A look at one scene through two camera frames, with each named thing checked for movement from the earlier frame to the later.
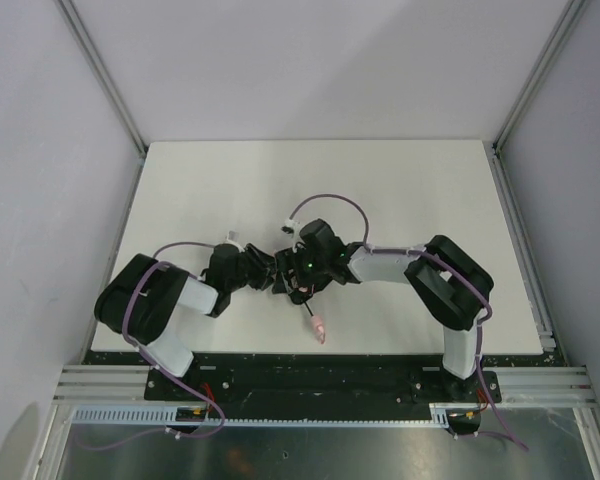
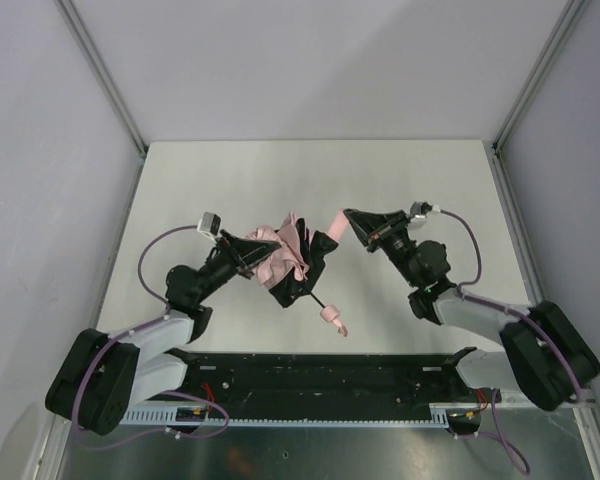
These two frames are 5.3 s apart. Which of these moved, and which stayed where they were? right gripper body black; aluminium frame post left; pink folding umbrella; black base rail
Moved: right gripper body black; pink folding umbrella
Stayed: black base rail; aluminium frame post left
